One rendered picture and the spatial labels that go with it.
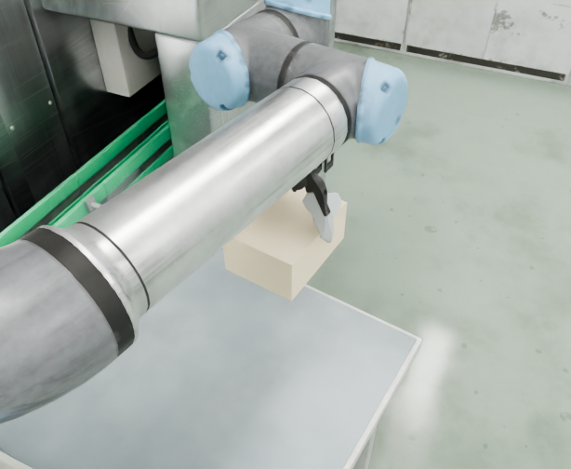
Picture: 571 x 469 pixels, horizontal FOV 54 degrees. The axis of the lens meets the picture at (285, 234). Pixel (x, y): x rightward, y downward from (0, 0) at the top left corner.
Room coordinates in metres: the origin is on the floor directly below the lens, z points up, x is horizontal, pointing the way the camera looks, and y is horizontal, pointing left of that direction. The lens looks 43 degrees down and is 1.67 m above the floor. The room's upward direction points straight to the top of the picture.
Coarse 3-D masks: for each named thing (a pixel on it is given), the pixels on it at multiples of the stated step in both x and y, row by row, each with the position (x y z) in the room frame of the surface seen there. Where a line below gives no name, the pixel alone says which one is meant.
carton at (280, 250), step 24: (288, 192) 0.69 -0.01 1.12; (264, 216) 0.63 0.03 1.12; (288, 216) 0.63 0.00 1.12; (336, 216) 0.63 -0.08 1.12; (240, 240) 0.58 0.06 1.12; (264, 240) 0.58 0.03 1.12; (288, 240) 0.58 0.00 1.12; (312, 240) 0.58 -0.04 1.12; (336, 240) 0.64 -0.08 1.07; (240, 264) 0.58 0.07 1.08; (264, 264) 0.55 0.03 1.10; (288, 264) 0.53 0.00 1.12; (312, 264) 0.58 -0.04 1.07; (288, 288) 0.53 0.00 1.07
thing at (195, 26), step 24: (48, 0) 1.12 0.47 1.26; (72, 0) 1.09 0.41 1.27; (96, 0) 1.07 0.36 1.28; (120, 0) 1.04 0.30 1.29; (144, 0) 1.02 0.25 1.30; (168, 0) 1.00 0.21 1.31; (192, 0) 0.98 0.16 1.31; (216, 0) 1.02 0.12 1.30; (240, 0) 1.10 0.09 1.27; (120, 24) 1.05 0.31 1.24; (144, 24) 1.02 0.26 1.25; (168, 24) 1.00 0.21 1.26; (192, 24) 0.98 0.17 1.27; (216, 24) 1.02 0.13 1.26
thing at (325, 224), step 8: (304, 200) 0.61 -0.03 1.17; (312, 200) 0.60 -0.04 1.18; (328, 200) 0.62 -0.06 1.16; (336, 200) 0.63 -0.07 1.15; (312, 208) 0.60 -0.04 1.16; (320, 208) 0.59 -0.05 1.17; (336, 208) 0.62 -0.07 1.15; (312, 216) 0.60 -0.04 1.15; (320, 216) 0.59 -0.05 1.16; (328, 216) 0.59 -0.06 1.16; (320, 224) 0.59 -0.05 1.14; (328, 224) 0.59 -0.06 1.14; (320, 232) 0.59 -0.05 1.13; (328, 232) 0.59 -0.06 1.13; (328, 240) 0.59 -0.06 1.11
